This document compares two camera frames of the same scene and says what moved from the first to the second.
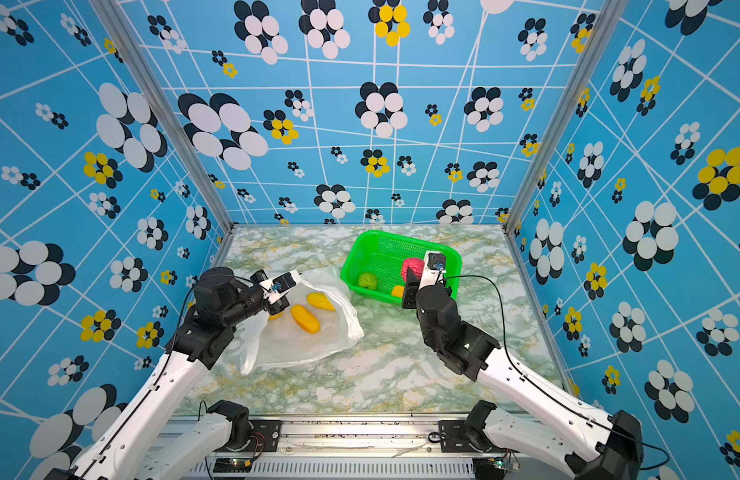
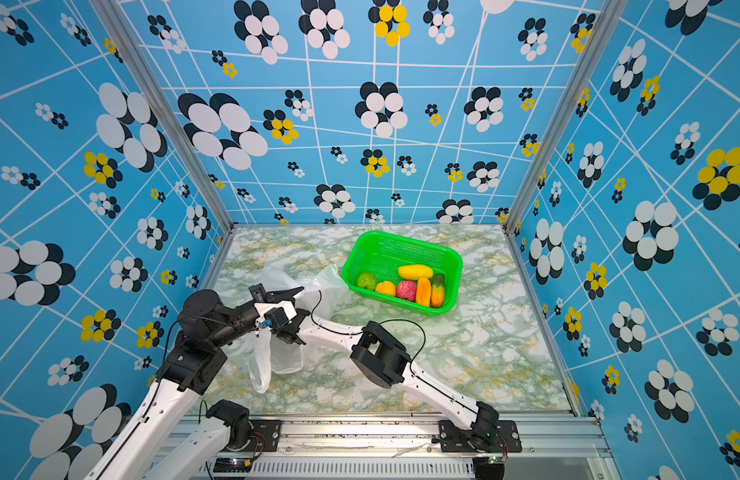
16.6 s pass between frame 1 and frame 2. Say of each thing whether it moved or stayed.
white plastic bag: moved
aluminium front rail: stayed
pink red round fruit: moved
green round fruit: stayed
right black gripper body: moved
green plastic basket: stayed
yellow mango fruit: moved
